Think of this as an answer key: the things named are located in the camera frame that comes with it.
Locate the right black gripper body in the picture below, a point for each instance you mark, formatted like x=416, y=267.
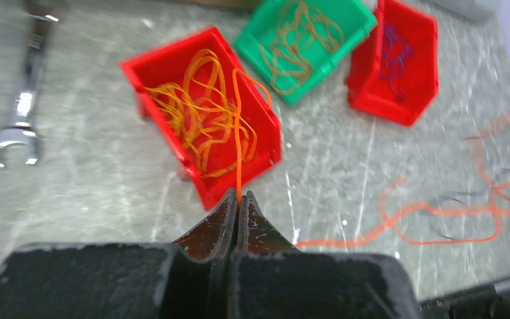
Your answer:
x=491, y=300

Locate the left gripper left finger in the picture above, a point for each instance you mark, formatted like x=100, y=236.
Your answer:
x=182, y=279

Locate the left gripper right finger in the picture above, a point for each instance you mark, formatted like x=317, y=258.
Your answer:
x=293, y=284

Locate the silver combination wrench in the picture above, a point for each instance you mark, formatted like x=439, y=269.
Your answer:
x=19, y=129

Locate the small red plastic bin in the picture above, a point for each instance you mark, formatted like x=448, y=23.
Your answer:
x=216, y=119

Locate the green plastic bin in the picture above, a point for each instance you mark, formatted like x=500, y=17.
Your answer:
x=294, y=45

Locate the large red plastic bin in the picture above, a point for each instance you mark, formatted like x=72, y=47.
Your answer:
x=394, y=72

